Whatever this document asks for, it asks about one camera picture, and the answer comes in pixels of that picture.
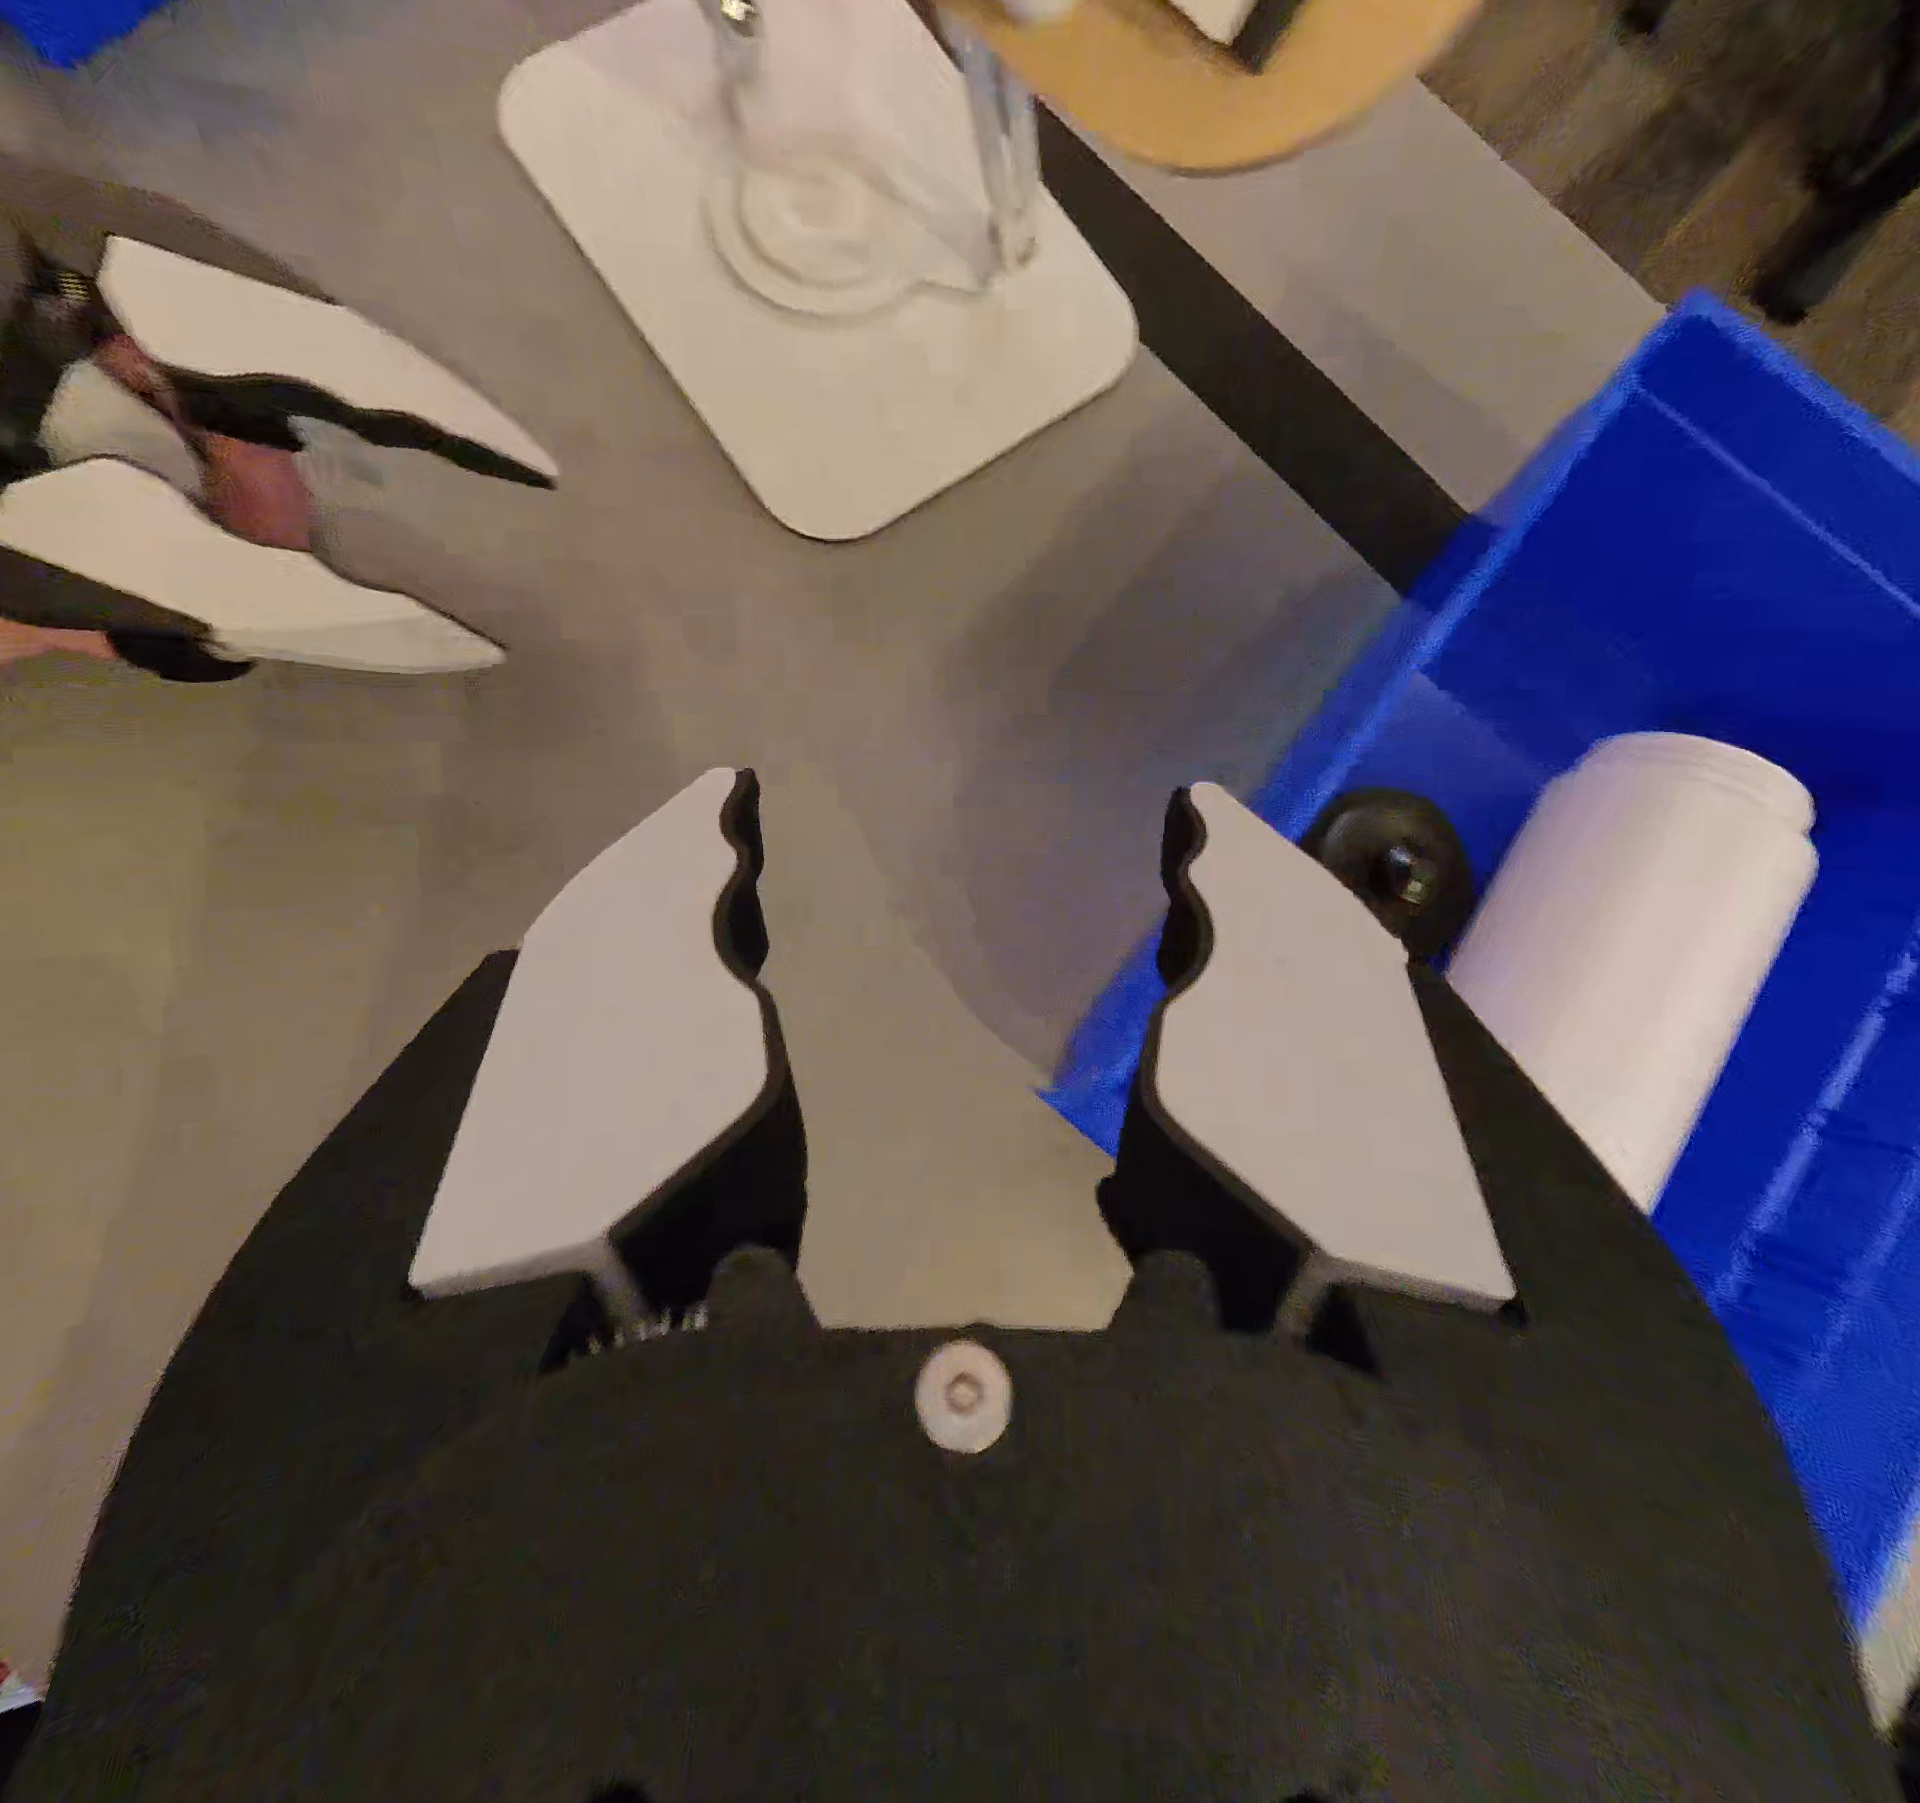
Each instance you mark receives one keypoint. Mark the black office chair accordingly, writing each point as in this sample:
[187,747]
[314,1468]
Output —
[1831,184]

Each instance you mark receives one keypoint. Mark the black bottle lid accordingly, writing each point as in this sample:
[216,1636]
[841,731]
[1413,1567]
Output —
[1394,866]

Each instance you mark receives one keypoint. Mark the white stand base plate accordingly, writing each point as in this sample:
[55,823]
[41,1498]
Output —
[900,408]

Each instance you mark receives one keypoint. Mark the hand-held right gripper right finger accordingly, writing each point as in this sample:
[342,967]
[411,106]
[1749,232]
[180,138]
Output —
[1319,1098]

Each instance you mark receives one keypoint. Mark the clear round stand foot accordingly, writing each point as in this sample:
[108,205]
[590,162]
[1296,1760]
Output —
[810,236]

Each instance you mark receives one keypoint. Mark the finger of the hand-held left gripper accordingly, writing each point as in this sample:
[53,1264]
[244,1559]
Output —
[196,557]
[270,327]

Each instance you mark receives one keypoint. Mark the white plastic bottle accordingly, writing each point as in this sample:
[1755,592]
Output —
[1636,933]

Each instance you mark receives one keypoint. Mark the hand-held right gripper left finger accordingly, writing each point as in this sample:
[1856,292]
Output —
[616,1083]

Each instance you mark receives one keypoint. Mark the person's left hand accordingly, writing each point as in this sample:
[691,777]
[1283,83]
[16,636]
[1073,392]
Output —
[263,500]

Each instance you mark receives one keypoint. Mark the metal stand bracket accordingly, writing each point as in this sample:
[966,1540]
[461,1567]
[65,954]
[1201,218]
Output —
[997,138]
[719,20]

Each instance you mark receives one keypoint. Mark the black tape strip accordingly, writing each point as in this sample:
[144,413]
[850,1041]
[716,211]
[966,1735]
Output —
[1245,348]

